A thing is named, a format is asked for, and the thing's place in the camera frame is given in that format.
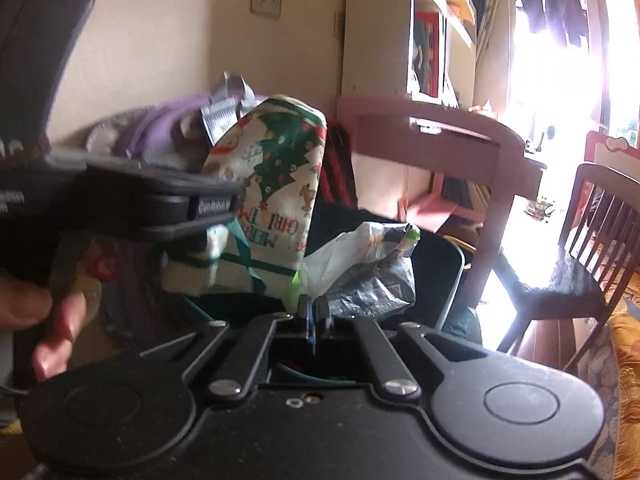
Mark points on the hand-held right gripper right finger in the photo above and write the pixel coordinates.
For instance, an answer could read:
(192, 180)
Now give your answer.
(323, 312)

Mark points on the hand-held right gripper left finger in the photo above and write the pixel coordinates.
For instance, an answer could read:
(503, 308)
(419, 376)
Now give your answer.
(309, 321)

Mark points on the white plastic bag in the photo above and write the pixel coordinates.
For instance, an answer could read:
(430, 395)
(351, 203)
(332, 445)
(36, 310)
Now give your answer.
(345, 255)

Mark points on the black bin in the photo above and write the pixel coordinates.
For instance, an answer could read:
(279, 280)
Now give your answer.
(440, 270)

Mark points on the person's left hand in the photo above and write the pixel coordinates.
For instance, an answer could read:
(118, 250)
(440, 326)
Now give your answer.
(60, 332)

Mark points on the grey translucent plastic bag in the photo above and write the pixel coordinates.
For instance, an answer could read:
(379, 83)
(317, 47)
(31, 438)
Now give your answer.
(375, 290)

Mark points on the grey cloth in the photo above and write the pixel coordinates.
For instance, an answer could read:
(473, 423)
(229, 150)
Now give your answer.
(105, 132)

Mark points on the purple cloth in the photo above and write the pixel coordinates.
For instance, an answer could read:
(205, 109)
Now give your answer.
(150, 132)

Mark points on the silver foil packet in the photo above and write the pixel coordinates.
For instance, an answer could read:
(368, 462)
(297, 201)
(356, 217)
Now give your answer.
(222, 115)

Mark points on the red black striped cloth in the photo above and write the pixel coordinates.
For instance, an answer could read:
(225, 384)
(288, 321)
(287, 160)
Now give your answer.
(336, 175)

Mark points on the christmas print fabric bag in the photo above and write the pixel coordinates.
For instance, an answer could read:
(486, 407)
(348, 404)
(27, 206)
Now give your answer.
(280, 170)

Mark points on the dark wooden chair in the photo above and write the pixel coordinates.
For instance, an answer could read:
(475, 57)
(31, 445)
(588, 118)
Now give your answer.
(565, 285)

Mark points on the red picture book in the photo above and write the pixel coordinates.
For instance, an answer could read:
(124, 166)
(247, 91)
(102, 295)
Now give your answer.
(427, 55)

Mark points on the white bookshelf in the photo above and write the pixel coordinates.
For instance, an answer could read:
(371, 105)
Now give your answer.
(380, 35)

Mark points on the pink board with bone cutout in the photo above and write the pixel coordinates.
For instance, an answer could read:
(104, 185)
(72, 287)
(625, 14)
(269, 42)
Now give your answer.
(612, 147)

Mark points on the dark hanging clothes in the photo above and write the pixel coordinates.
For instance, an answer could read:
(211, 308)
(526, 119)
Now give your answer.
(555, 7)

